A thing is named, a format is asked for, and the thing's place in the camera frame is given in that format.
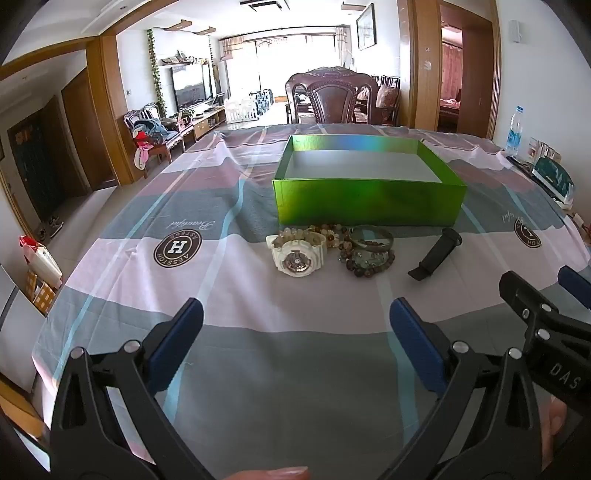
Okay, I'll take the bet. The shiny green box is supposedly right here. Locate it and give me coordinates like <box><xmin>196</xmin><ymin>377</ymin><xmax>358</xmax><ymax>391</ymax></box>
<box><xmin>272</xmin><ymin>135</ymin><xmax>467</xmax><ymax>227</ymax></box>

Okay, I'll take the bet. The framed wall picture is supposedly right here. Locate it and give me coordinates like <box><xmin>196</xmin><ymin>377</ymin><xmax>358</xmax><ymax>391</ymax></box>
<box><xmin>355</xmin><ymin>4</ymin><xmax>377</xmax><ymax>51</ymax></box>

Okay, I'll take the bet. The flat screen television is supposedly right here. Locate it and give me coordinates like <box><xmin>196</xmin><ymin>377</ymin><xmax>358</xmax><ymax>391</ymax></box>
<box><xmin>172</xmin><ymin>62</ymin><xmax>214</xmax><ymax>109</ymax></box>

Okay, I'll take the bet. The white play fence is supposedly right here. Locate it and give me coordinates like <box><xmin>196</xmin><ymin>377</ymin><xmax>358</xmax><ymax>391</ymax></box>
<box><xmin>225</xmin><ymin>90</ymin><xmax>276</xmax><ymax>123</ymax></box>

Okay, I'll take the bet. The person's right hand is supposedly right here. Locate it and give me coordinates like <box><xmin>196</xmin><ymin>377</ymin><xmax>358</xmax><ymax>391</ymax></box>
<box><xmin>537</xmin><ymin>396</ymin><xmax>572</xmax><ymax>468</ymax></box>

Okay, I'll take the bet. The green vine garland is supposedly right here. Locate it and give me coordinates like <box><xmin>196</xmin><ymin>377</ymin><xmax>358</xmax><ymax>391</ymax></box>
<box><xmin>147</xmin><ymin>28</ymin><xmax>167</xmax><ymax>116</ymax></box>

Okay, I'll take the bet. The dark wooden dining chair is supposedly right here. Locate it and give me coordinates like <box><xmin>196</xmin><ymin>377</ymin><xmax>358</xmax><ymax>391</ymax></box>
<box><xmin>375</xmin><ymin>76</ymin><xmax>403</xmax><ymax>126</ymax></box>

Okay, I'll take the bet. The striped tablecloth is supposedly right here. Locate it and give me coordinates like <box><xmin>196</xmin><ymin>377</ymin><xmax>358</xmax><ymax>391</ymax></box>
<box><xmin>31</xmin><ymin>124</ymin><xmax>591</xmax><ymax>480</ymax></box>

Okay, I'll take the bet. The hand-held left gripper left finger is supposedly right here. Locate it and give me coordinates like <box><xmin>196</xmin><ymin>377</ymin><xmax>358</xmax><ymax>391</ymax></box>
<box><xmin>50</xmin><ymin>298</ymin><xmax>218</xmax><ymax>480</ymax></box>

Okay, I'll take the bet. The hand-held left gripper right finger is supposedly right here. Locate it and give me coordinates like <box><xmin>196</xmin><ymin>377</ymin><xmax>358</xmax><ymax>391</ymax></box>
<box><xmin>389</xmin><ymin>298</ymin><xmax>543</xmax><ymax>480</ymax></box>

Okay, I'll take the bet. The black clip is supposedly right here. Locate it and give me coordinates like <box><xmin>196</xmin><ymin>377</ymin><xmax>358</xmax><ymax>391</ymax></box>
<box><xmin>407</xmin><ymin>227</ymin><xmax>463</xmax><ymax>281</ymax></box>

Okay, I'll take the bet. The white wrist watch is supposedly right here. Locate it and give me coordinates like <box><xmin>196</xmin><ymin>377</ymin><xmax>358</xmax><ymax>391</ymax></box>
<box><xmin>266</xmin><ymin>229</ymin><xmax>328</xmax><ymax>278</ymax></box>

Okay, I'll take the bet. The pair of shoes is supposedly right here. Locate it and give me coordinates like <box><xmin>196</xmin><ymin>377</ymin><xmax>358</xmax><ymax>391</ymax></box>
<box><xmin>36</xmin><ymin>217</ymin><xmax>64</xmax><ymax>239</ymax></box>

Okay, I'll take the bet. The pale bead bracelet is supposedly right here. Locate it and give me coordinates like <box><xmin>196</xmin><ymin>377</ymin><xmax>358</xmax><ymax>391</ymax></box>
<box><xmin>278</xmin><ymin>224</ymin><xmax>321</xmax><ymax>238</ymax></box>

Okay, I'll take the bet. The wooden television cabinet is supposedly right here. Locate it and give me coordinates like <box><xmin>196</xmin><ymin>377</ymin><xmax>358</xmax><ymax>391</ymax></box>
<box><xmin>187</xmin><ymin>104</ymin><xmax>227</xmax><ymax>140</ymax></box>

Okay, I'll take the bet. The dark bead bracelet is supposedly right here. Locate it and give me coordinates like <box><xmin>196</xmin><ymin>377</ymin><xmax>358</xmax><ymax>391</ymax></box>
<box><xmin>339</xmin><ymin>247</ymin><xmax>396</xmax><ymax>278</ymax></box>

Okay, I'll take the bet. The person's left hand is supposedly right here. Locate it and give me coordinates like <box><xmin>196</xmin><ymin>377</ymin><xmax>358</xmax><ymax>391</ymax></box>
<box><xmin>227</xmin><ymin>466</ymin><xmax>310</xmax><ymax>480</ymax></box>

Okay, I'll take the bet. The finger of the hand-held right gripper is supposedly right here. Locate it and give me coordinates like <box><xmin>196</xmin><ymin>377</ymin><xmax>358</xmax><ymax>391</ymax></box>
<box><xmin>557</xmin><ymin>266</ymin><xmax>591</xmax><ymax>311</ymax></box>
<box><xmin>499</xmin><ymin>271</ymin><xmax>591</xmax><ymax>356</ymax></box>

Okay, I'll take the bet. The red white paper bag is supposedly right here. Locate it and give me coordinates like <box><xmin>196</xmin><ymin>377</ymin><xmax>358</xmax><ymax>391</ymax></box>
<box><xmin>18</xmin><ymin>235</ymin><xmax>64</xmax><ymax>290</ymax></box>

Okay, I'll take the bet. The cardboard box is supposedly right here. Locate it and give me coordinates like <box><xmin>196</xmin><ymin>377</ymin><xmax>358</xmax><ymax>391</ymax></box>
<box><xmin>25</xmin><ymin>270</ymin><xmax>57</xmax><ymax>317</ymax></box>

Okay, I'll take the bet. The dark green desk calendar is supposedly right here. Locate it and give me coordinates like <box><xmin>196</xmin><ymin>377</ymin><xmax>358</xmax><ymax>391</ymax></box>
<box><xmin>530</xmin><ymin>154</ymin><xmax>576</xmax><ymax>207</ymax></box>

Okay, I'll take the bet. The clear water bottle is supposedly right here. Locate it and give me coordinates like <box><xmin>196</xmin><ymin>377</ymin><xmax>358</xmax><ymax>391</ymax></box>
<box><xmin>506</xmin><ymin>106</ymin><xmax>525</xmax><ymax>158</ymax></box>

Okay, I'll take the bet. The wooden chair with clothes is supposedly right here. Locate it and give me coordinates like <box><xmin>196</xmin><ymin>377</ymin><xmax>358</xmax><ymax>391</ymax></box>
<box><xmin>124</xmin><ymin>104</ymin><xmax>195</xmax><ymax>179</ymax></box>

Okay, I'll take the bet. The carved wooden chair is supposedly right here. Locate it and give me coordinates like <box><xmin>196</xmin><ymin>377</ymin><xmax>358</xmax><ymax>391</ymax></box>
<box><xmin>285</xmin><ymin>67</ymin><xmax>380</xmax><ymax>125</ymax></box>

